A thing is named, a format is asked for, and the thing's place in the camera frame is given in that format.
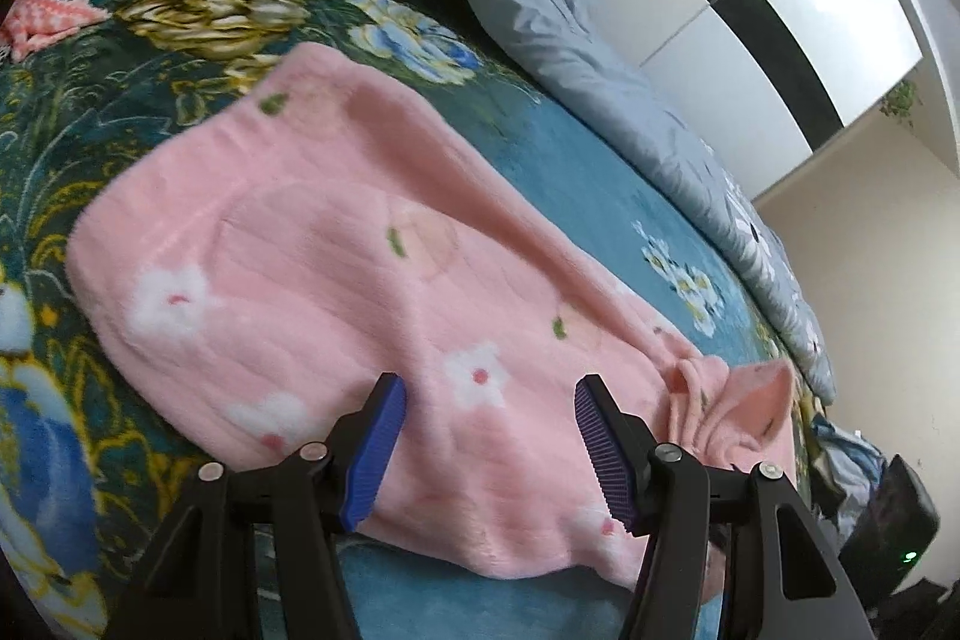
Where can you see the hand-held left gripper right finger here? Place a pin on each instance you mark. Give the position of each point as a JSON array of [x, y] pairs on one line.
[[604, 452]]

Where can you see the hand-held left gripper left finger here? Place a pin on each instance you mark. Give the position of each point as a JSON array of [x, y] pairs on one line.
[[375, 452]]

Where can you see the pink floral fleece garment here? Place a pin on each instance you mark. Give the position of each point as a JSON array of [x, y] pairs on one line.
[[337, 235]]

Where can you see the light blue garment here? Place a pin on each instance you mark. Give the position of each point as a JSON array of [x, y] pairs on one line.
[[851, 452]]

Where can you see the hanging green plant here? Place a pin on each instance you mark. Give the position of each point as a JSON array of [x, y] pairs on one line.
[[900, 102]]

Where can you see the green floral blanket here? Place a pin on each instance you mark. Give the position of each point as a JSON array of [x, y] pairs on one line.
[[112, 108]]

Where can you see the grey daisy print duvet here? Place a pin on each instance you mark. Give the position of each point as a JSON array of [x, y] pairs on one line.
[[540, 10]]

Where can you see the pink checkered cloth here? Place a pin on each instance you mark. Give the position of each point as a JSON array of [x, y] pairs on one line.
[[45, 14]]

